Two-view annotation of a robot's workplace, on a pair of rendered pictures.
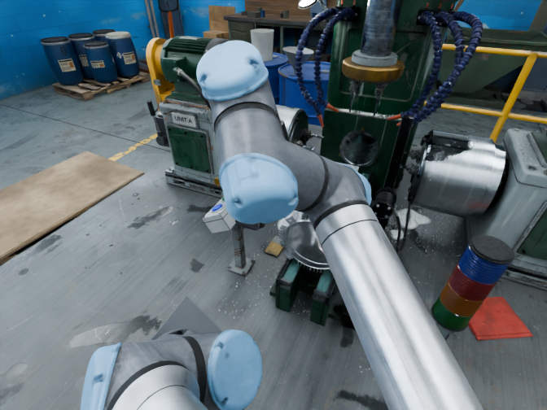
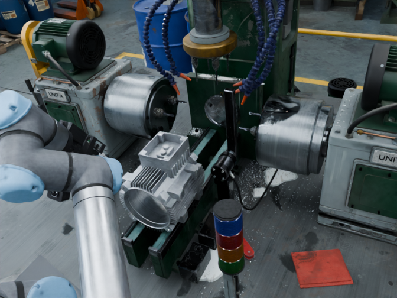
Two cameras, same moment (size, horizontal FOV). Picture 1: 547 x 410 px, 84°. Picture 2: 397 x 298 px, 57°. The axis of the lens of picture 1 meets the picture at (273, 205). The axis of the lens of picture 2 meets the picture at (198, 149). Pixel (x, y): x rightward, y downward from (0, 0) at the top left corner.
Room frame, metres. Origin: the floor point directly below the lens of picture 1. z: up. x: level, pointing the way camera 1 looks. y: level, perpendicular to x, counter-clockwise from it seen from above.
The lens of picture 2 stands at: (-0.20, -0.35, 1.78)
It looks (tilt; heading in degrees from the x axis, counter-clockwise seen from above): 37 degrees down; 7
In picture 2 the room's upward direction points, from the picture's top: 7 degrees counter-clockwise
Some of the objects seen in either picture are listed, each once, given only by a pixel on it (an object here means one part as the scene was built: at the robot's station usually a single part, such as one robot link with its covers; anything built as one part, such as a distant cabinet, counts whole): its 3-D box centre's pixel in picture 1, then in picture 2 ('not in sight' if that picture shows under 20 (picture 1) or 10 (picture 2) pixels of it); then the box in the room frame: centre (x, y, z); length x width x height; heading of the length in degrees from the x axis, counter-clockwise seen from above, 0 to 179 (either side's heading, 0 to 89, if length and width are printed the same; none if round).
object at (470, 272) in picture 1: (483, 260); (228, 218); (0.33, -0.34, 1.19); 0.06 x 0.06 x 0.04
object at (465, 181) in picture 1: (460, 176); (302, 135); (0.81, -0.59, 1.04); 0.41 x 0.25 x 0.25; 66
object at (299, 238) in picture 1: (324, 221); (163, 186); (0.62, -0.14, 1.01); 0.20 x 0.19 x 0.19; 156
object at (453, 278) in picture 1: (472, 278); (229, 232); (0.33, -0.34, 1.14); 0.06 x 0.06 x 0.04
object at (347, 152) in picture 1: (358, 150); (221, 112); (1.03, -0.32, 1.02); 0.15 x 0.02 x 0.15; 66
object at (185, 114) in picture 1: (211, 137); (90, 106); (1.19, 0.26, 0.99); 0.35 x 0.31 x 0.37; 66
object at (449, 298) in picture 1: (462, 294); (230, 245); (0.33, -0.34, 1.10); 0.06 x 0.06 x 0.04
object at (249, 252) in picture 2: not in sight; (244, 247); (0.54, -0.37, 0.81); 0.09 x 0.03 x 0.02; 29
